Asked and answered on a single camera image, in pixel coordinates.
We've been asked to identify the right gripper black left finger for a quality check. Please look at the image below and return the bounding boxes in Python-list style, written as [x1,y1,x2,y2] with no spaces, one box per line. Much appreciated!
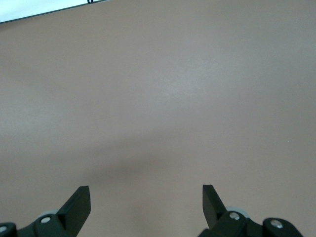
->
[0,186,92,237]

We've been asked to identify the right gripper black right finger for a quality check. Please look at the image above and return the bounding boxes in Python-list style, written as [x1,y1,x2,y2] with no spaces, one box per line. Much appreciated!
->
[198,184,303,237]

